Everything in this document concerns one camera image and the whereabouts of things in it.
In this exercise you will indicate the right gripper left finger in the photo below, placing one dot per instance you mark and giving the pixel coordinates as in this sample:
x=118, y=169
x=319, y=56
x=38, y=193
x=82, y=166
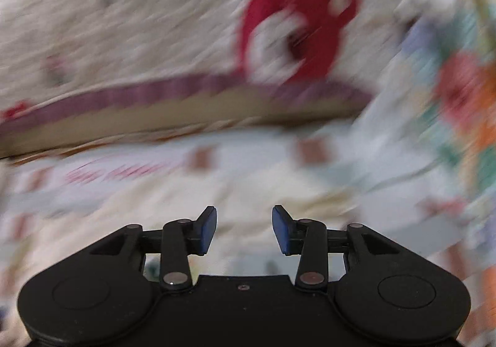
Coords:
x=182, y=238

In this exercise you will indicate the floral quilted blanket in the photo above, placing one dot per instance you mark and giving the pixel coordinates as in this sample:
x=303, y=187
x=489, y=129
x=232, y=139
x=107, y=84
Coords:
x=453, y=65

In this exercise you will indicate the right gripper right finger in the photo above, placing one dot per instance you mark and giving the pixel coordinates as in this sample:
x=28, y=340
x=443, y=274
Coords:
x=307, y=239

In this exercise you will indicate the white quilted bear bedspread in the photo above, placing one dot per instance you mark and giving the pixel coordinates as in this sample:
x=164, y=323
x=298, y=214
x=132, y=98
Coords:
x=199, y=59

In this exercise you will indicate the checkered play mat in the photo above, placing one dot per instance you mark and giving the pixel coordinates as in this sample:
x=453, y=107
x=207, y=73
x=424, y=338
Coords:
x=56, y=204

